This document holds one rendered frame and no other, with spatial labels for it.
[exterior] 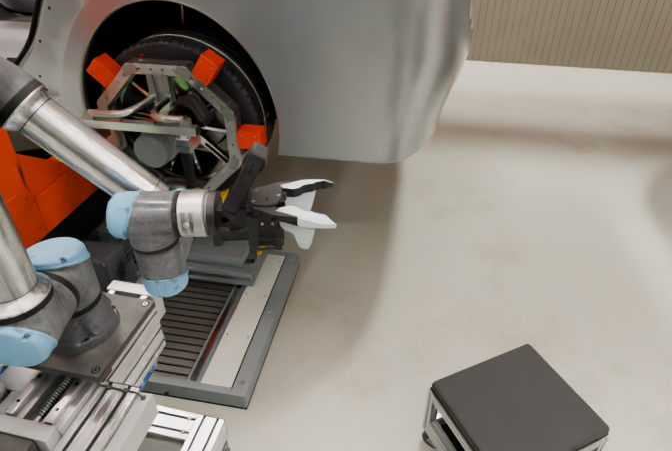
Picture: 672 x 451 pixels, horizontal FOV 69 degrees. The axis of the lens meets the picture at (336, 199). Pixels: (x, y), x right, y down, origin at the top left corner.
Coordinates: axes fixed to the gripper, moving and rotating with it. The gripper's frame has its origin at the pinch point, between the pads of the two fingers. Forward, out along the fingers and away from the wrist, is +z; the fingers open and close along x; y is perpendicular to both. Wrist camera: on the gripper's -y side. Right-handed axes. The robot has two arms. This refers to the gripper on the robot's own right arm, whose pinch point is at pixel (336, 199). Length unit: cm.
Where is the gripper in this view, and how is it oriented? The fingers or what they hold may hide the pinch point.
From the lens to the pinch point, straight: 77.7
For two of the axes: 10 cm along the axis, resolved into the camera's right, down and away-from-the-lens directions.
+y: 0.0, 9.0, 4.3
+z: 10.0, -0.2, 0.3
